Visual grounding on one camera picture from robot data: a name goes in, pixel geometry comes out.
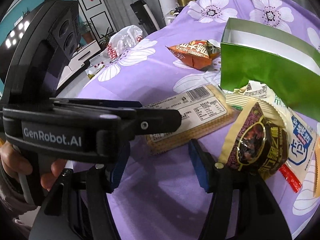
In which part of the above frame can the person's left hand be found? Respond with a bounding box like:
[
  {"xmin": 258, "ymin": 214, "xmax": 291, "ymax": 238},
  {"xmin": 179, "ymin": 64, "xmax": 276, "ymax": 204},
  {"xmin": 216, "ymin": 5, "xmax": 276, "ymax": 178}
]
[{"xmin": 0, "ymin": 141, "xmax": 67, "ymax": 193}]

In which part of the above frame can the green cardboard box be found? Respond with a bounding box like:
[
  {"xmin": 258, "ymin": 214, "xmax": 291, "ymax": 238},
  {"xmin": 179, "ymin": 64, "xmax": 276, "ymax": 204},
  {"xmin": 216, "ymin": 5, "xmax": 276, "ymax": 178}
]
[{"xmin": 220, "ymin": 17, "xmax": 320, "ymax": 117}]

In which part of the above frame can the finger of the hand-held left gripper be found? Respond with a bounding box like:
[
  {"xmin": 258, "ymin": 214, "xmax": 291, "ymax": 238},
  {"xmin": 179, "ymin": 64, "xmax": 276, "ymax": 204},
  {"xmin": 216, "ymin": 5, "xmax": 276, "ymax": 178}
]
[
  {"xmin": 135, "ymin": 109, "xmax": 182, "ymax": 141},
  {"xmin": 70, "ymin": 99, "xmax": 143, "ymax": 111}
]

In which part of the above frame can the dark clothes pile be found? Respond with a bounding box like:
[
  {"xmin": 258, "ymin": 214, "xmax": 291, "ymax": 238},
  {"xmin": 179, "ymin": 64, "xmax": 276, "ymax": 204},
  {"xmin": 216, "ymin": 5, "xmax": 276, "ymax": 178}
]
[{"xmin": 172, "ymin": 4, "xmax": 187, "ymax": 18}]

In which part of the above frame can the grey curtain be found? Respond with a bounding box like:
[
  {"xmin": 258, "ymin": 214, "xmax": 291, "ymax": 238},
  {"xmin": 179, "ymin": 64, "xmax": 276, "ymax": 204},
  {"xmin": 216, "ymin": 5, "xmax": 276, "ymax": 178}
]
[{"xmin": 95, "ymin": 0, "xmax": 175, "ymax": 34}]

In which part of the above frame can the orange snack packet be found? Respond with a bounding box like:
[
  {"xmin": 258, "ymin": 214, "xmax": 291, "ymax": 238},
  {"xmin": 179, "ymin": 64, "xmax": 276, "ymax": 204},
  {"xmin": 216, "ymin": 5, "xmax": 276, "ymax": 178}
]
[{"xmin": 166, "ymin": 40, "xmax": 222, "ymax": 71}]

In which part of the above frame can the black white stick vacuum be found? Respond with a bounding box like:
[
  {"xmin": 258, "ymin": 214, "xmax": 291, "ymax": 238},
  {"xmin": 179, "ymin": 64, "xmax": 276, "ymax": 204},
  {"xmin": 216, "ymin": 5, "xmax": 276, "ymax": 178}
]
[{"xmin": 124, "ymin": 0, "xmax": 161, "ymax": 31}]

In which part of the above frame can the white red plastic bag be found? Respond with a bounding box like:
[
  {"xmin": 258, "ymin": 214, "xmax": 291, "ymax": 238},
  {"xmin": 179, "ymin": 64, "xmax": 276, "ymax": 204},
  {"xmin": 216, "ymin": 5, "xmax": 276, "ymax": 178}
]
[{"xmin": 107, "ymin": 25, "xmax": 143, "ymax": 60}]

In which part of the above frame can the beige cracker packet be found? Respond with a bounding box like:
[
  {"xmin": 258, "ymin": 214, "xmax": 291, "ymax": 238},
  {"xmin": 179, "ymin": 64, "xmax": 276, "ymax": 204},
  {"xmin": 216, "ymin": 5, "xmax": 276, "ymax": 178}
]
[{"xmin": 141, "ymin": 84, "xmax": 238, "ymax": 155}]

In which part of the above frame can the tan snack packet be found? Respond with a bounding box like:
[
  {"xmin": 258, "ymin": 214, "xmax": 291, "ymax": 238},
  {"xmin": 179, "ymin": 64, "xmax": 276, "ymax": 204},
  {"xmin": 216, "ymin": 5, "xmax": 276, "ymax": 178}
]
[{"xmin": 314, "ymin": 140, "xmax": 320, "ymax": 198}]

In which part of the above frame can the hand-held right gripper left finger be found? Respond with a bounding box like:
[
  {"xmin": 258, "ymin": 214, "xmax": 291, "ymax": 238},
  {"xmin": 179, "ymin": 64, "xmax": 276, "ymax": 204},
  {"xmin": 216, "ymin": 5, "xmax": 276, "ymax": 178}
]
[{"xmin": 30, "ymin": 141, "xmax": 131, "ymax": 240}]

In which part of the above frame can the potted plant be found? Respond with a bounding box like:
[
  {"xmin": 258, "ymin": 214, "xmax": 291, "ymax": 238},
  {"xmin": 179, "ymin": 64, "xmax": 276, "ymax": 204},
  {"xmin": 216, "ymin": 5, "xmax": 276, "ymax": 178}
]
[
  {"xmin": 79, "ymin": 21, "xmax": 96, "ymax": 44},
  {"xmin": 99, "ymin": 29, "xmax": 113, "ymax": 50}
]

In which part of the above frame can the white standing appliance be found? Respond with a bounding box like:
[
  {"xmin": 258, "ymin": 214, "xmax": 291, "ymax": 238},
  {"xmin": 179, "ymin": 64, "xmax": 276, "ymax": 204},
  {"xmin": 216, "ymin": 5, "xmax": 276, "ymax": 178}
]
[{"xmin": 156, "ymin": 0, "xmax": 180, "ymax": 27}]

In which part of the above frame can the purple floral bedsheet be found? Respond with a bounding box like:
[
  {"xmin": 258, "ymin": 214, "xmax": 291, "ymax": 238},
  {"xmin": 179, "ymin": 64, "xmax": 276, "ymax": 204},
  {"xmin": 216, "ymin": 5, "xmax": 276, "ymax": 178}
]
[{"xmin": 56, "ymin": 0, "xmax": 320, "ymax": 240}]

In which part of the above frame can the brown cream snack packet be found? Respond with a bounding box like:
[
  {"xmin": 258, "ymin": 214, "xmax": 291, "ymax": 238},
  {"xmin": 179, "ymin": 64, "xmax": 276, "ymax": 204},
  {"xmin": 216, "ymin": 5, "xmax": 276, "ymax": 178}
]
[{"xmin": 219, "ymin": 97, "xmax": 292, "ymax": 180}]

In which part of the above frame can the white blue snack packet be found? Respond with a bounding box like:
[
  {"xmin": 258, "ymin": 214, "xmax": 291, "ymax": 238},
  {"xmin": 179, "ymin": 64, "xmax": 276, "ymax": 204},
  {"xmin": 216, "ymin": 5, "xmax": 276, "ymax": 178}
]
[{"xmin": 260, "ymin": 97, "xmax": 318, "ymax": 193}]

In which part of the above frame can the clear candy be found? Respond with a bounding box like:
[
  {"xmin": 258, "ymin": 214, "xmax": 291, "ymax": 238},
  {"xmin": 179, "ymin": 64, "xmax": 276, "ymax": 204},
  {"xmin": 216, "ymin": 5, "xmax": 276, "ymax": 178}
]
[{"xmin": 226, "ymin": 80, "xmax": 275, "ymax": 111}]

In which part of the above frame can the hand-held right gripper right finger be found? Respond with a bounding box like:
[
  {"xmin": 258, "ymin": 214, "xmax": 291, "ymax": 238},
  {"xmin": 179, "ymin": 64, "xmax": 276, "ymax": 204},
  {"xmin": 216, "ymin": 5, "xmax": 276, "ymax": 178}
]
[{"xmin": 189, "ymin": 139, "xmax": 293, "ymax": 240}]

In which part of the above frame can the white low cabinet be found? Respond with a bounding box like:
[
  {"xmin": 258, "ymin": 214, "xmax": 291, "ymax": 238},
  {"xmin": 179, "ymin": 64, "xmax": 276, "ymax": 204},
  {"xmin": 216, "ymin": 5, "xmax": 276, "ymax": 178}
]
[{"xmin": 56, "ymin": 40, "xmax": 103, "ymax": 90}]

